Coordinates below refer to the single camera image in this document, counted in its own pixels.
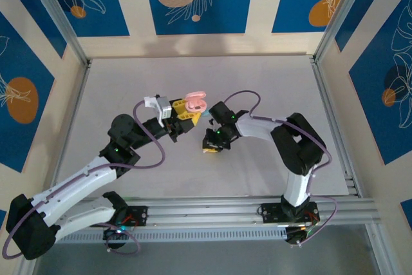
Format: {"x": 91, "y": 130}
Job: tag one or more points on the pink earbud charging case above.
{"x": 196, "y": 104}

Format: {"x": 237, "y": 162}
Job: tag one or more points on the blue earbud charging case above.
{"x": 206, "y": 114}

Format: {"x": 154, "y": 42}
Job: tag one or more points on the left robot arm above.
{"x": 77, "y": 175}

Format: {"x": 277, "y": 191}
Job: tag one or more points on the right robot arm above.
{"x": 257, "y": 128}

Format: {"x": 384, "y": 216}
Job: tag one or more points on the black base controller box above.
{"x": 112, "y": 234}
{"x": 296, "y": 235}

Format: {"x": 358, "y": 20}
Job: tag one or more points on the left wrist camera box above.
{"x": 164, "y": 110}

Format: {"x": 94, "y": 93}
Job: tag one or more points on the aluminium table side rail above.
{"x": 322, "y": 75}
{"x": 75, "y": 101}

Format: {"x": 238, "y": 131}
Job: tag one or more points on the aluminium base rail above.
{"x": 209, "y": 210}

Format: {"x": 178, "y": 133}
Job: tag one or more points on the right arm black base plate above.
{"x": 270, "y": 214}

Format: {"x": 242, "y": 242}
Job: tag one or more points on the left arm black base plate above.
{"x": 140, "y": 215}

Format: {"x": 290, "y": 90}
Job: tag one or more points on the aluminium frame post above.
{"x": 61, "y": 20}
{"x": 341, "y": 14}

